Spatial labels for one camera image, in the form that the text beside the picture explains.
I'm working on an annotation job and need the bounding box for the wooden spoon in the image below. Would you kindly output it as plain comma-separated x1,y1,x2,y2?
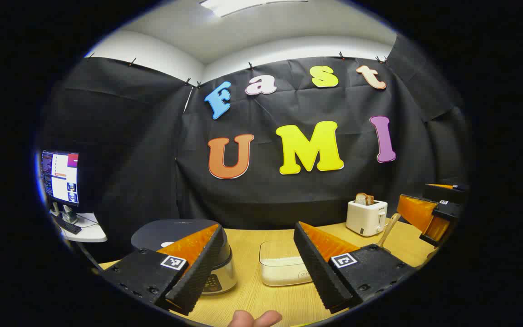
377,213,401,248

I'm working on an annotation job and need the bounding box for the clear plastic container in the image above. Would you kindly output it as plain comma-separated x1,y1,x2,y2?
259,240,317,287

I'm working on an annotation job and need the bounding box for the black keyboard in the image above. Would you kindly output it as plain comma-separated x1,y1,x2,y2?
52,216,82,235

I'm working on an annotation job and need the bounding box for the computer monitor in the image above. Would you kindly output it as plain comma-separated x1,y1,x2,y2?
40,150,81,208

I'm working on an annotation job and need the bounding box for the ceiling light panel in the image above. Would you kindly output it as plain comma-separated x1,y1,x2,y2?
199,0,310,18

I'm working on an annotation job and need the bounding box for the white side table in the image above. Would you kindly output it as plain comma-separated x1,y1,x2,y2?
50,211,108,243

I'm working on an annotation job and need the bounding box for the black and silver rice cooker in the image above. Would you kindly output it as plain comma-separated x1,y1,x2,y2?
131,219,237,296

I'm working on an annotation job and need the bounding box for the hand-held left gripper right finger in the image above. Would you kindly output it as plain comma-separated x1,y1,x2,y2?
293,221,419,314

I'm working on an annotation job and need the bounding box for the black backdrop cloth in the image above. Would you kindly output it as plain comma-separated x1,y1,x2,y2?
39,34,473,264

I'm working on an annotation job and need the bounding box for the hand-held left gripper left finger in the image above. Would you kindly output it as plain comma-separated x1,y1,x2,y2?
100,223,226,316

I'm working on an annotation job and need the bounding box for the white toaster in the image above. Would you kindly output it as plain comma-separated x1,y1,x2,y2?
346,200,388,237

